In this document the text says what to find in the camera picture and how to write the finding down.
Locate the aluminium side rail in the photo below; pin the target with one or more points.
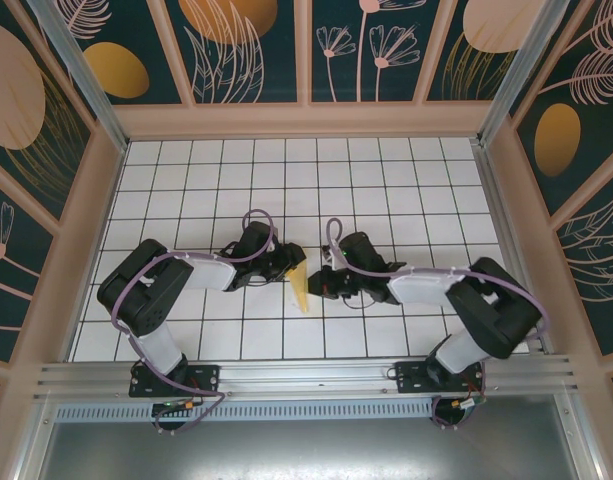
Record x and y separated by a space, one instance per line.
511 240

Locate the aluminium frame post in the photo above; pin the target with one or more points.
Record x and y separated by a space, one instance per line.
81 65
521 60

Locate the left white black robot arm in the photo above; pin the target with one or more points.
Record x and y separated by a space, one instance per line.
146 295

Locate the yellow cloth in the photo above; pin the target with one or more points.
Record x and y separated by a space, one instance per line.
302 290

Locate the aluminium mounting rail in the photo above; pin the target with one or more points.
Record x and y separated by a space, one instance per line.
306 372

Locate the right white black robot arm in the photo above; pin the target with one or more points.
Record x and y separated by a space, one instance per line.
496 315

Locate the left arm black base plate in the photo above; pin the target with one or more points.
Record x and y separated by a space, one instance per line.
206 376

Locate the grey metal sheet panel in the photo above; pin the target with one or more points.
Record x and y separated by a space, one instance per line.
306 452

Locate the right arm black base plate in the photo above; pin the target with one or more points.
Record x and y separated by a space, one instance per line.
411 377

